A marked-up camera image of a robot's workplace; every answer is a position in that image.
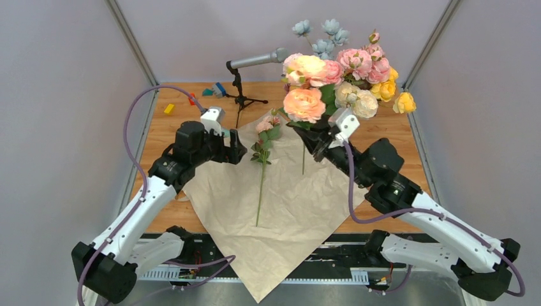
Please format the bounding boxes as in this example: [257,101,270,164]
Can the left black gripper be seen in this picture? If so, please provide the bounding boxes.
[192,126,248,167]

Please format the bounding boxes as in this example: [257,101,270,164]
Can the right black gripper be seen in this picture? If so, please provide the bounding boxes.
[293,122,371,188]

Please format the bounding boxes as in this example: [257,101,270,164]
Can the flower stems bunch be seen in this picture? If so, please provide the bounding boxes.
[251,109,281,227]

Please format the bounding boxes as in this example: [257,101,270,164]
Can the peach orange flower stem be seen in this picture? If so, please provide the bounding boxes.
[279,55,339,176]

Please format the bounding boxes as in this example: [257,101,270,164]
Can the peach paper bouquet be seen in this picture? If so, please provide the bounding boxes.
[184,126,350,302]

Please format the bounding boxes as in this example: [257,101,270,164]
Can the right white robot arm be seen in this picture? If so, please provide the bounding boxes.
[295,126,521,302]

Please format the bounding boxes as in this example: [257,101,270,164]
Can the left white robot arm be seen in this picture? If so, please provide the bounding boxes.
[71,121,248,304]

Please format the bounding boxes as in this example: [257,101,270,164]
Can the flowers in vase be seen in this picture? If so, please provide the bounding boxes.
[301,19,417,119]

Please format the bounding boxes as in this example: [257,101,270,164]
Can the black microphone tripod stand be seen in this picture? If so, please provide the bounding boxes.
[226,61,269,128]

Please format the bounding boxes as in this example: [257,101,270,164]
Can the teal block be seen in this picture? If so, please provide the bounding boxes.
[202,89,214,96]

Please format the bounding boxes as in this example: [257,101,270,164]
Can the red block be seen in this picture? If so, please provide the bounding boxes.
[188,93,195,105]

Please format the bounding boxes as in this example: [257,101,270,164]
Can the yellow block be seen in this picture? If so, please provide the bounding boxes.
[163,104,175,115]

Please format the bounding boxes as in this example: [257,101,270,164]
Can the silver microphone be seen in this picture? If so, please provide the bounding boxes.
[226,48,290,69]

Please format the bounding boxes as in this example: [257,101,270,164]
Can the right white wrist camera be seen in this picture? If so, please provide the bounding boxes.
[328,108,360,149]

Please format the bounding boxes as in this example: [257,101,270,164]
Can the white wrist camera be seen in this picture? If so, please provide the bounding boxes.
[200,106,225,136]
[328,108,360,149]

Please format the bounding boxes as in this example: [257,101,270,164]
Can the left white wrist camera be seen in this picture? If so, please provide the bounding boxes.
[200,106,225,136]

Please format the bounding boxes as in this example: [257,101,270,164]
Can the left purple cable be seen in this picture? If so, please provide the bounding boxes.
[76,85,237,306]

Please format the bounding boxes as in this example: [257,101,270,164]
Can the purple cable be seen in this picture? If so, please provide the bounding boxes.
[343,141,526,298]
[76,85,237,306]

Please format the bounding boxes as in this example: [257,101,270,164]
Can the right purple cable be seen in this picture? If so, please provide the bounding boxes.
[343,141,526,298]

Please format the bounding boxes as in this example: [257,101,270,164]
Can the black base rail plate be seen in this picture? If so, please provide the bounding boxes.
[140,233,436,286]

